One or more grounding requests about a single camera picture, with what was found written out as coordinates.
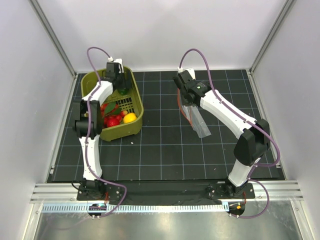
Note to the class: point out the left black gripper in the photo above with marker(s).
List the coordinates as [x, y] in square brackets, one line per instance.
[124, 84]

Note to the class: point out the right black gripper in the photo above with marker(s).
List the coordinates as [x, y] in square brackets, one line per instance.
[181, 94]

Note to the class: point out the dark green lime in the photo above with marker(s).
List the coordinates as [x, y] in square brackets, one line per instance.
[123, 91]

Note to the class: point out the clear zip top bag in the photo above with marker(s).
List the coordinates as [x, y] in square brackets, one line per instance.
[193, 116]

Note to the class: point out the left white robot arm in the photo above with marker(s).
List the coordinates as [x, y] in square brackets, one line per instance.
[88, 124]

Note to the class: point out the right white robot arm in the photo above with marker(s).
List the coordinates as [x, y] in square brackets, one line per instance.
[252, 142]

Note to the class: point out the green leaf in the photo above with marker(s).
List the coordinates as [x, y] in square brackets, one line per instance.
[112, 108]

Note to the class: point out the olive green plastic basket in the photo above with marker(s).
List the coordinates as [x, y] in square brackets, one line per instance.
[131, 103]

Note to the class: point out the small pink peach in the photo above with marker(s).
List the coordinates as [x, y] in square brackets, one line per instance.
[123, 113]

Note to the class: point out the yellow lemon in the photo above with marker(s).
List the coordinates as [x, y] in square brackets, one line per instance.
[130, 117]

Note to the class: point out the black grid mat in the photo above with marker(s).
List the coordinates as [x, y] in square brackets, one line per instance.
[166, 148]

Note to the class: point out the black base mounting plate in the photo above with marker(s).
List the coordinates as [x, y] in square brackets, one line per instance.
[170, 192]

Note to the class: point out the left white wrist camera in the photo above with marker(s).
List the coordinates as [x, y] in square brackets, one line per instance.
[119, 63]

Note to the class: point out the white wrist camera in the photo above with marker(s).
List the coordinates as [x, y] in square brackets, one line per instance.
[188, 73]
[119, 63]

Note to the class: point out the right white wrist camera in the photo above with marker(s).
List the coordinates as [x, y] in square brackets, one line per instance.
[188, 73]

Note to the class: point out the slotted cable duct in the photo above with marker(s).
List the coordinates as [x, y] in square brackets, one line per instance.
[92, 208]

